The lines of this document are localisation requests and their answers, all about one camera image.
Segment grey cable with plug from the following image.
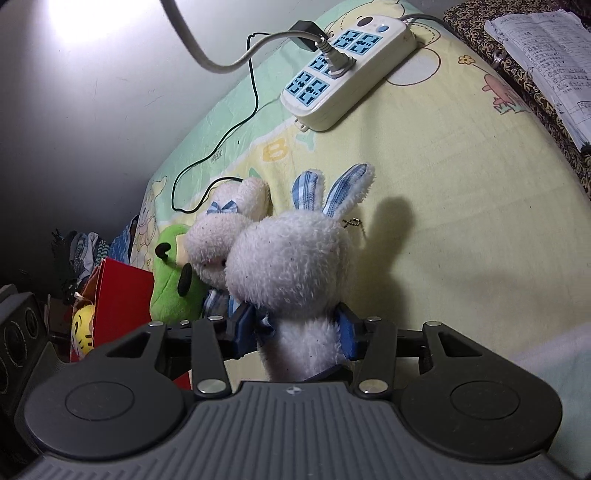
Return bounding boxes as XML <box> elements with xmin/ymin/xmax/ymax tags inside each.
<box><xmin>159</xmin><ymin>0</ymin><xmax>356</xmax><ymax>78</ymax></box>

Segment blue patterned cloth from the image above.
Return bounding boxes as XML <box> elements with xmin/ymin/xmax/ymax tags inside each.
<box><xmin>111</xmin><ymin>222</ymin><xmax>139</xmax><ymax>265</ymax></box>

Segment black charger adapter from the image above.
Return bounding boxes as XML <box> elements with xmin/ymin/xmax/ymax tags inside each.
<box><xmin>288</xmin><ymin>21</ymin><xmax>324</xmax><ymax>52</ymax></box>

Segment bear print bedsheet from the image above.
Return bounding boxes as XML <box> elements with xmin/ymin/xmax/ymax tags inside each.
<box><xmin>129</xmin><ymin>0</ymin><xmax>591</xmax><ymax>398</ymax></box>

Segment white rabbit plush plaid ears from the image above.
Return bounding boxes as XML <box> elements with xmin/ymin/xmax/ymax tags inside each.
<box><xmin>224</xmin><ymin>162</ymin><xmax>376</xmax><ymax>384</ymax></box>

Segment thin black charger cable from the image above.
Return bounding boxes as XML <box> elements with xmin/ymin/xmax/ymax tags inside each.
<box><xmin>172</xmin><ymin>32</ymin><xmax>259</xmax><ymax>214</ymax></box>

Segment handwritten notebook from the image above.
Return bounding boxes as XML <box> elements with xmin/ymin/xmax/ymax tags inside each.
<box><xmin>484</xmin><ymin>10</ymin><xmax>591</xmax><ymax>153</ymax></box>

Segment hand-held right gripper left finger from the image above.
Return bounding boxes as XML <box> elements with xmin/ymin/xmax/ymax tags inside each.
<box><xmin>106</xmin><ymin>302</ymin><xmax>259</xmax><ymax>400</ymax></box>

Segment green plush toy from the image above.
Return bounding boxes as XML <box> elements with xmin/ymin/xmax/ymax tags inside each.
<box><xmin>149</xmin><ymin>224</ymin><xmax>208</xmax><ymax>326</ymax></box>

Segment yellow tiger plush toy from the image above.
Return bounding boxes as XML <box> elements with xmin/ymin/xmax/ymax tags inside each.
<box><xmin>71</xmin><ymin>302</ymin><xmax>95</xmax><ymax>358</ymax></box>

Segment red box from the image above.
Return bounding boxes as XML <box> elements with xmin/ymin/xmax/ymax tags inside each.
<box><xmin>69</xmin><ymin>257</ymin><xmax>192</xmax><ymax>393</ymax></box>

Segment brown patterned cloth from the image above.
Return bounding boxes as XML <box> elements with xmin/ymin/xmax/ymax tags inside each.
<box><xmin>443</xmin><ymin>0</ymin><xmax>591</xmax><ymax>199</ymax></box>

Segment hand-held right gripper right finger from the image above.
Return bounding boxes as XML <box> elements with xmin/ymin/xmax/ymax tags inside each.
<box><xmin>337</xmin><ymin>302</ymin><xmax>481</xmax><ymax>400</ymax></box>

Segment white and blue power strip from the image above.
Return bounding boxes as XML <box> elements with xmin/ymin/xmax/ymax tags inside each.
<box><xmin>280</xmin><ymin>14</ymin><xmax>419</xmax><ymax>132</ymax></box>

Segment pile of clothes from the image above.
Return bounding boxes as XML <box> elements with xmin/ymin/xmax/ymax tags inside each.
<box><xmin>51</xmin><ymin>228</ymin><xmax>112</xmax><ymax>301</ymax></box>

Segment white plush toy blue bow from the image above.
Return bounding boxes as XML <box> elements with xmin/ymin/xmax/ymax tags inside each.
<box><xmin>184</xmin><ymin>178</ymin><xmax>271</xmax><ymax>319</ymax></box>

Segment grey power strip cord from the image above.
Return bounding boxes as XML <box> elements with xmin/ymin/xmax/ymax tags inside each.
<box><xmin>399</xmin><ymin>13</ymin><xmax>446</xmax><ymax>26</ymax></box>

